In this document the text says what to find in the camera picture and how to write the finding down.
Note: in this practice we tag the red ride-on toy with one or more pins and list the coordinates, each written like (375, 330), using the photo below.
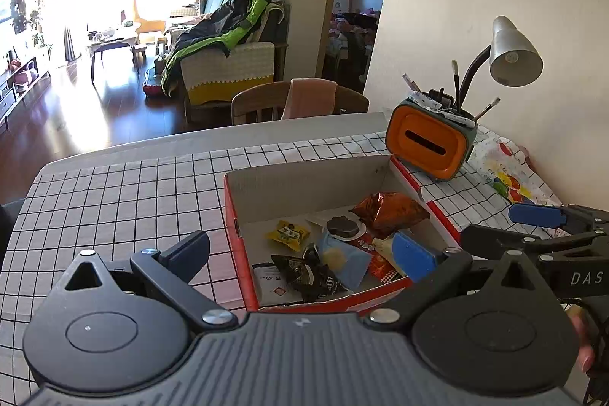
(154, 82)

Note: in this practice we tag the short grey brush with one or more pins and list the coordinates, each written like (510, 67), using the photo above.
(486, 108)

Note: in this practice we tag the black snack packet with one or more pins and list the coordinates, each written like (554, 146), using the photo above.
(304, 277)

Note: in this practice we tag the light blue snack packet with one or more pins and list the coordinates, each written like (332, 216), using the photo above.
(347, 268)

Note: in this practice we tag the small wooden stool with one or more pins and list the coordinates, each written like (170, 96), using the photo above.
(139, 54)

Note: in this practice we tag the grey desk lamp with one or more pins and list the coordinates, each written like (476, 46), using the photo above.
(516, 54)

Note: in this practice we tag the colourful printed plastic bag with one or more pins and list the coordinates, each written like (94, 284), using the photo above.
(504, 177)

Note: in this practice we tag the clear dark cookie packet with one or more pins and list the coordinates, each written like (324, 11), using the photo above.
(341, 227)

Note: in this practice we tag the cream crocheted sofa cover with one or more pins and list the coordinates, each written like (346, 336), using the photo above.
(228, 68)

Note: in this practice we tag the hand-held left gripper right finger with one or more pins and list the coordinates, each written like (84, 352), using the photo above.
(414, 256)

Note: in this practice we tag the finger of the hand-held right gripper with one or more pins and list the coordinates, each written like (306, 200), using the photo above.
(535, 215)
(485, 237)

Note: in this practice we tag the wooden chair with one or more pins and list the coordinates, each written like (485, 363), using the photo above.
(254, 101)

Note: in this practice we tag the green house plant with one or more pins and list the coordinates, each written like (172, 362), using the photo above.
(40, 13)

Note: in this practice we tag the pink towel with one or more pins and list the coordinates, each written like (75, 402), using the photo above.
(309, 99)

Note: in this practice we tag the red cardboard box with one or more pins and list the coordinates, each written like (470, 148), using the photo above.
(304, 192)

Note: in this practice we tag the yellow snack packet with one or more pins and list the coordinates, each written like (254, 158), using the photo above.
(287, 235)

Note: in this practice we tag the orange-brown foil snack packet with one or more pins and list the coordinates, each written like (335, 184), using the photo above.
(395, 208)

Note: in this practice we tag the pale translucent snack packet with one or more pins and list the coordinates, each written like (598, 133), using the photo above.
(383, 248)

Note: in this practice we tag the television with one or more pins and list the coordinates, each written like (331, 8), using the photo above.
(9, 6)

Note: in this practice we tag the person's right hand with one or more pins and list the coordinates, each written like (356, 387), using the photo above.
(583, 339)

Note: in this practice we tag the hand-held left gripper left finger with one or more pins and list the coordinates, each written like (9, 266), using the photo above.
(188, 251)

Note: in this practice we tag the orange tissue box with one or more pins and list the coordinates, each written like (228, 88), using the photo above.
(428, 144)

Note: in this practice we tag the tv cabinet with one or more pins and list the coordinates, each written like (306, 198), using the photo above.
(21, 78)

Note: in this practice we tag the coffee table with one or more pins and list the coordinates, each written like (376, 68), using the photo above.
(112, 37)

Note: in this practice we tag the black clip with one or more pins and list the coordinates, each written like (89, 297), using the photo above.
(438, 98)

